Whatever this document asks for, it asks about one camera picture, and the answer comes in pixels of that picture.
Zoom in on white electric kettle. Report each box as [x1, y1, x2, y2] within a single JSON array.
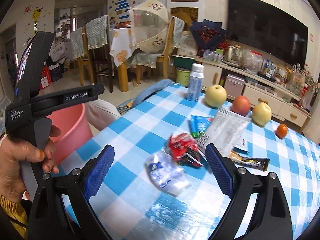
[[222, 45, 242, 68]]

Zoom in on blue cow wet wipes pack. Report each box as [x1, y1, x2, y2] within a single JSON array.
[[189, 115, 213, 138]]

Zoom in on pink plastic trash bucket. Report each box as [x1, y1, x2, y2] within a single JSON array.
[[47, 104, 93, 164]]

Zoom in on small orange tangerine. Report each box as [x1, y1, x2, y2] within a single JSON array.
[[275, 124, 288, 139]]

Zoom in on person's left hand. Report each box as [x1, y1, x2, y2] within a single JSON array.
[[1, 135, 59, 203]]

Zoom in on cream tv cabinet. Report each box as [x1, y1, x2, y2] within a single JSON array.
[[174, 55, 311, 133]]

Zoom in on white silver wipes packet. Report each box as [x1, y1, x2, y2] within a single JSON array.
[[196, 108, 251, 158]]

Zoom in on red apple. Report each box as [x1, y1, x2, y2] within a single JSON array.
[[231, 95, 251, 116]]

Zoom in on crushed clear plastic bottle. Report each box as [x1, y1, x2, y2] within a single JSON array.
[[145, 151, 190, 196]]

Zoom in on black coffee sachet wrapper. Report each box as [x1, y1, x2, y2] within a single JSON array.
[[228, 151, 270, 172]]

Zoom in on dark blue flower bouquet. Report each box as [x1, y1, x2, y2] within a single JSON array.
[[189, 19, 227, 50]]

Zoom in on yellow pear left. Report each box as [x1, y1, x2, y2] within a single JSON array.
[[204, 85, 227, 108]]

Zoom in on yellow pear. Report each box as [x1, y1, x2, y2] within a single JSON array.
[[204, 85, 227, 108], [252, 102, 272, 126]]

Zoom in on cream mesh food cover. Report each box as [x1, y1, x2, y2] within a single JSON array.
[[129, 0, 170, 54]]

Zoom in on black flat screen television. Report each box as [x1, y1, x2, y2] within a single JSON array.
[[227, 0, 308, 66]]

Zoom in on red black snack wrapper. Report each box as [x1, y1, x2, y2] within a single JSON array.
[[164, 133, 203, 168]]

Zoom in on white blue drink bottle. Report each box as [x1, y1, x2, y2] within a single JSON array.
[[187, 63, 204, 101]]

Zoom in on wooden dining chair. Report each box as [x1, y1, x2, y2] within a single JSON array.
[[130, 16, 185, 84]]

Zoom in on yellow pear right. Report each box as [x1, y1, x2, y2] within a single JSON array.
[[252, 102, 272, 126]]

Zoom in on blue white checkered tablecloth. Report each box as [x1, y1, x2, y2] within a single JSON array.
[[56, 83, 320, 240]]

